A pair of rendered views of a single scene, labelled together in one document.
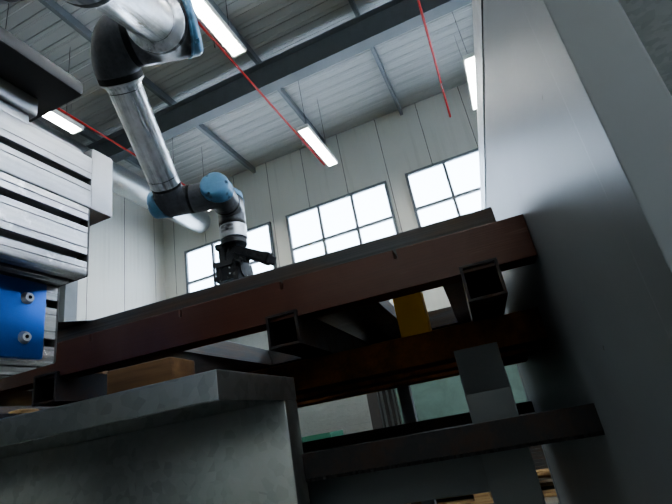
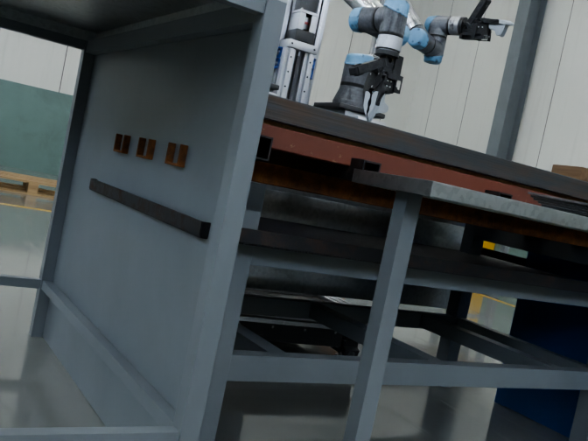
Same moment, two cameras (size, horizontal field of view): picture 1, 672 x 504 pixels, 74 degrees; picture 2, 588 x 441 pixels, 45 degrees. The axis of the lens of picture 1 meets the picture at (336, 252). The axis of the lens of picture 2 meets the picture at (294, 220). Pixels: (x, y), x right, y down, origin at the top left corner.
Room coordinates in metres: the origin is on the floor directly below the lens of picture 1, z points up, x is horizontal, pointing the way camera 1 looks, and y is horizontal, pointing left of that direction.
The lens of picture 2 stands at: (2.47, -1.38, 0.70)
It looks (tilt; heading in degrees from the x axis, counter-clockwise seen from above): 3 degrees down; 134
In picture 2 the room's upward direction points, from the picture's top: 12 degrees clockwise
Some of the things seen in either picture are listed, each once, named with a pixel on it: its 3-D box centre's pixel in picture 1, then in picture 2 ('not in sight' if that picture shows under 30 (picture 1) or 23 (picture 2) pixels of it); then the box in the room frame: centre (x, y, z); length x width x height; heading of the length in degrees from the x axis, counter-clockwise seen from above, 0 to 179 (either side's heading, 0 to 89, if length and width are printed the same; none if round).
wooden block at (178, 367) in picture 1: (152, 383); not in sight; (0.63, 0.29, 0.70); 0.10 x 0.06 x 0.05; 80
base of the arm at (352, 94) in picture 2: not in sight; (351, 96); (0.50, 0.87, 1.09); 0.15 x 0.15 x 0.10
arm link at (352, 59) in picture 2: not in sight; (358, 69); (0.50, 0.88, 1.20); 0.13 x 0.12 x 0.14; 97
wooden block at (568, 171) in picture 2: not in sight; (571, 174); (1.51, 0.82, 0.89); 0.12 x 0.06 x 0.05; 161
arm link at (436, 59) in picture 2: not in sight; (432, 48); (0.75, 1.02, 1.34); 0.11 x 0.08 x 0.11; 97
